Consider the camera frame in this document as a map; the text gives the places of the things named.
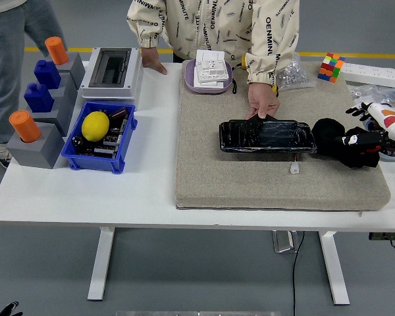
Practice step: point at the person's right hand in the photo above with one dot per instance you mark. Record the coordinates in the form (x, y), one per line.
(149, 59)

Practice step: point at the black white robot left hand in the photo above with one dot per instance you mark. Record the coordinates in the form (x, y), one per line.
(10, 311)

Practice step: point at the person's left hand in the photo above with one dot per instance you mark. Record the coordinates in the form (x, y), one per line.
(263, 98)

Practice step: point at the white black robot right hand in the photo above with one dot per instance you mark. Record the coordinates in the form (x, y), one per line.
(391, 121)

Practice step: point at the black glossy panel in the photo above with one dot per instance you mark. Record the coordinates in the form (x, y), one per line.
(266, 135)

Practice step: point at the black rag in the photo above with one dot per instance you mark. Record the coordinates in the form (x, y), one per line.
(329, 135)

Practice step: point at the grey electrical distribution box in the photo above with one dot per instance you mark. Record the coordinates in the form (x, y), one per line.
(131, 75)

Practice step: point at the clear bags of washers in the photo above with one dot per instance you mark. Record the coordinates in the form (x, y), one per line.
(382, 93)

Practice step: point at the clear bag of metal nuts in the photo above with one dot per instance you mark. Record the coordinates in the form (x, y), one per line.
(293, 75)

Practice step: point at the purple tray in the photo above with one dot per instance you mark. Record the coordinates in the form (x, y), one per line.
(191, 82)

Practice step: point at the white power strip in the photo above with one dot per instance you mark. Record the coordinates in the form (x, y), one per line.
(372, 70)

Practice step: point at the colourful puzzle cube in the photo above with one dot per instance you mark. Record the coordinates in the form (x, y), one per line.
(330, 67)

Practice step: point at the yellow lemon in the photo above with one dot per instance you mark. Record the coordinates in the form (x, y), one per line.
(95, 126)

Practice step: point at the dark circuit board pile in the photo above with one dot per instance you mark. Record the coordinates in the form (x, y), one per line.
(113, 140)

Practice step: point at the grey-brown mat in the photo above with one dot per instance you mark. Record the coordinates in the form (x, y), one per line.
(233, 184)

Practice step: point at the orange cylinder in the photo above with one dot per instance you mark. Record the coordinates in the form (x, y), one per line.
(25, 128)
(57, 51)

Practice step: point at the white table leg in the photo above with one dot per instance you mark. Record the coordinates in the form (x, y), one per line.
(100, 263)
(335, 270)

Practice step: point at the blue block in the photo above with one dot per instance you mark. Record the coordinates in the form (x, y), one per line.
(47, 75)
(39, 98)

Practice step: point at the black round capacitor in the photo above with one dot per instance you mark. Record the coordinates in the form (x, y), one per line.
(77, 141)

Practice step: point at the dark green socket strip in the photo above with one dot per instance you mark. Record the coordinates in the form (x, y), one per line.
(386, 236)

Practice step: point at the blue plastic bin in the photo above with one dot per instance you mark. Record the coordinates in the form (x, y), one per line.
(95, 163)

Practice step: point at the person in jeans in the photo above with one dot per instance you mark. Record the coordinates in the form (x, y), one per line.
(3, 66)

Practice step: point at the white switch plate stack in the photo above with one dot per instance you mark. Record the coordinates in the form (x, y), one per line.
(210, 69)

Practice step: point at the silver metal bracket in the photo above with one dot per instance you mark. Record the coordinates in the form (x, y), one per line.
(283, 242)

